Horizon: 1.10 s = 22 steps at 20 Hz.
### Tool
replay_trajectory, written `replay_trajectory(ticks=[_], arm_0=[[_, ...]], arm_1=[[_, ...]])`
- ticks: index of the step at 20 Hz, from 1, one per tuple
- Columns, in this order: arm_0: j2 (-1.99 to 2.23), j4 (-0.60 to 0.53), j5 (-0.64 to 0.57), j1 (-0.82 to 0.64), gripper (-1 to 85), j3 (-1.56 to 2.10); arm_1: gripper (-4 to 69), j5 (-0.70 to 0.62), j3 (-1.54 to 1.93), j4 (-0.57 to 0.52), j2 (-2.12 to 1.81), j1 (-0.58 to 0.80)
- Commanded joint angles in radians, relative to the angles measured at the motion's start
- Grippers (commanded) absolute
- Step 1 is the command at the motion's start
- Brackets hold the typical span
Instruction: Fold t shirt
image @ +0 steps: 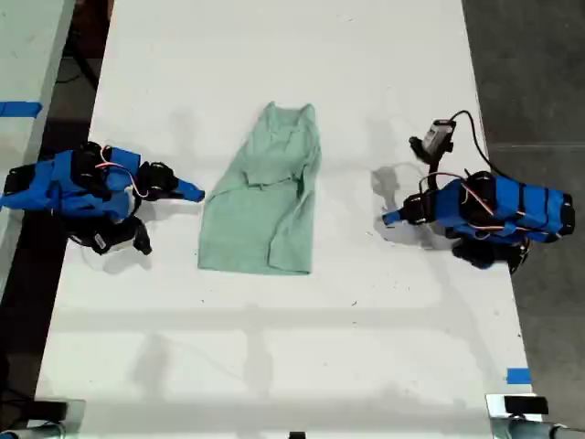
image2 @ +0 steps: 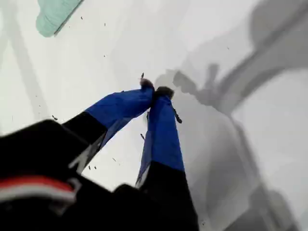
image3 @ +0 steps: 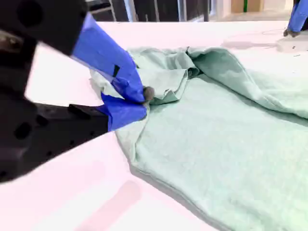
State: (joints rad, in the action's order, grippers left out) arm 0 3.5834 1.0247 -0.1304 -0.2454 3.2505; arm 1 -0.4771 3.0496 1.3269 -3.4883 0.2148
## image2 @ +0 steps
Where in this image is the pale green T-shirt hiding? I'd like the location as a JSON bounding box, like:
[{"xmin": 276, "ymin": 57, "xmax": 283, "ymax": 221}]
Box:
[{"xmin": 35, "ymin": 0, "xmax": 85, "ymax": 38}]

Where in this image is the red white servo wire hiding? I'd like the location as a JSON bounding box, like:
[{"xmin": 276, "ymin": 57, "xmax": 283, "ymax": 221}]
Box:
[{"xmin": 0, "ymin": 176, "xmax": 78, "ymax": 202}]

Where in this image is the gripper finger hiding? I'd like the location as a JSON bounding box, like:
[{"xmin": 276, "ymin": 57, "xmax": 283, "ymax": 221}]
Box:
[
  {"xmin": 61, "ymin": 78, "xmax": 155, "ymax": 154},
  {"xmin": 135, "ymin": 86, "xmax": 200, "ymax": 231}
]

